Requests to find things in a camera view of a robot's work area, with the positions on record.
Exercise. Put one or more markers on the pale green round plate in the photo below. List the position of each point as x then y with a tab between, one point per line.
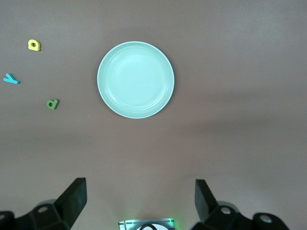
135	79

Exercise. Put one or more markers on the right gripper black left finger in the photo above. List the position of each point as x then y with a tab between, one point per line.
67	210

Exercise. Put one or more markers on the cyan letter y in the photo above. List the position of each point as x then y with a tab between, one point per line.
11	80

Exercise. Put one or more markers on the green letter p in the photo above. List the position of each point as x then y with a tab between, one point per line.
55	102

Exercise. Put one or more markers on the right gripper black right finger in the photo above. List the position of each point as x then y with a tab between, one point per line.
211	215

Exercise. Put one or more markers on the yellow letter a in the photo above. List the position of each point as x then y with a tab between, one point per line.
31	47

